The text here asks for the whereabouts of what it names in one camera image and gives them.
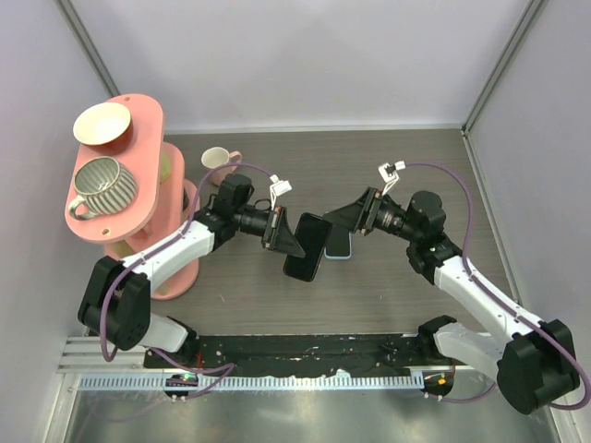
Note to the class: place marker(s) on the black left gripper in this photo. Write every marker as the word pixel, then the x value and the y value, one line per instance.
pixel 281 238

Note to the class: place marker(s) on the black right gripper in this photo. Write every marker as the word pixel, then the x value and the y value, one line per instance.
pixel 355 216

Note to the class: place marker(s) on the black phone case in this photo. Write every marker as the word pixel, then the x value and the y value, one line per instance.
pixel 312 233

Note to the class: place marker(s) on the blue smartphone black screen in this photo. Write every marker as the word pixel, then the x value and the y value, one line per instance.
pixel 339 242

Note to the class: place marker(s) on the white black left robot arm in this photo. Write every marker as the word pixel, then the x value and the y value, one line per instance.
pixel 117 302

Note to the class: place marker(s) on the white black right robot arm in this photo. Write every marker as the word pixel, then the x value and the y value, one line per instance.
pixel 532 361

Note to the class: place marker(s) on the pink mug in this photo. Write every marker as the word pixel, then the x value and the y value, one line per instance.
pixel 220 162

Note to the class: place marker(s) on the pink tiered shelf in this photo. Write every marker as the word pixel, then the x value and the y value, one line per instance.
pixel 164 194

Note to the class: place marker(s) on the grey striped mug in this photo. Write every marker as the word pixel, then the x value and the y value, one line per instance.
pixel 103 186

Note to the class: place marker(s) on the white bowl red outside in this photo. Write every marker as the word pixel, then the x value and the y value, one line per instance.
pixel 106 128

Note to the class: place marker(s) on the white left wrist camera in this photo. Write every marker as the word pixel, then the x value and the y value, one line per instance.
pixel 278 187

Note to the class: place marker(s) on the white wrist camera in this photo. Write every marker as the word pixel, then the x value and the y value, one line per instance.
pixel 278 187
pixel 389 173

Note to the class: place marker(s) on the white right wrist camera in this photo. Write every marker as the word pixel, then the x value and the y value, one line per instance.
pixel 389 173

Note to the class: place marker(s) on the aluminium frame rail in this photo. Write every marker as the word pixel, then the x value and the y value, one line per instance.
pixel 140 369

